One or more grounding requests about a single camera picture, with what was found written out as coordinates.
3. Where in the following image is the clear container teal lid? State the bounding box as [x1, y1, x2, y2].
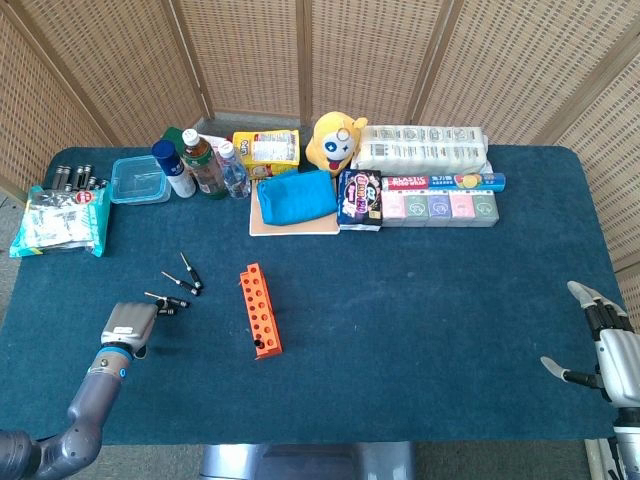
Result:
[109, 154, 172, 206]

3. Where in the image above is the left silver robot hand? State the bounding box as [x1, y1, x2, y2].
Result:
[99, 301, 160, 360]

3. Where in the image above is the large white tissue pack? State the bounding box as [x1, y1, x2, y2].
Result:
[349, 124, 491, 176]

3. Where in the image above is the blue carpet table cover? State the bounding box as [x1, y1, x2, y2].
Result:
[0, 144, 631, 446]

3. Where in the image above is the green label tea bottle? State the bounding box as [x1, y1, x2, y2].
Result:
[180, 128, 229, 200]

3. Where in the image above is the yellow snack bag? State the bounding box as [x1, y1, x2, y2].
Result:
[232, 129, 301, 181]

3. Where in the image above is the pink white package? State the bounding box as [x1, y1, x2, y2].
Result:
[198, 132, 236, 156]

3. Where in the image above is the plastic food wrap box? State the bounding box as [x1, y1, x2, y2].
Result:
[381, 172, 507, 193]

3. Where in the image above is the white bottle blue cap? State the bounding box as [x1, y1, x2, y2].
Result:
[151, 139, 197, 199]

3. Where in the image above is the yellow plush toy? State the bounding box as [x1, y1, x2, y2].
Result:
[305, 111, 369, 177]

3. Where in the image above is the pastel pocket tissue multipack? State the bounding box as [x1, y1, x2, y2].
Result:
[380, 189, 500, 229]

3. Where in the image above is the grey robot torso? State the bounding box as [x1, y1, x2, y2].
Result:
[199, 441, 417, 480]

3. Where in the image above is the wooden cutting board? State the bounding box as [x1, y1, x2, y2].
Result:
[248, 179, 341, 238]

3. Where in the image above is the teal white plastic bag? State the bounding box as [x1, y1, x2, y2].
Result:
[8, 184, 112, 259]

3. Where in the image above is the orange screwdriver holder rack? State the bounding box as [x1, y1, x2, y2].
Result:
[238, 262, 284, 360]

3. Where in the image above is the dark green package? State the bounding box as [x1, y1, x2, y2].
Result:
[160, 125, 189, 151]

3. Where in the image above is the clear water bottle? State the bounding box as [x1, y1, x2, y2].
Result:
[217, 141, 252, 200]

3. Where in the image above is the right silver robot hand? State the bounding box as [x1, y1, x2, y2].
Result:
[539, 280, 640, 409]

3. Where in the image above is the blue folded cloth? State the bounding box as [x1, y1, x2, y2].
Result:
[256, 169, 339, 227]

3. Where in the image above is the wicker folding screen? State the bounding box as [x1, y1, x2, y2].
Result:
[0, 0, 640, 331]

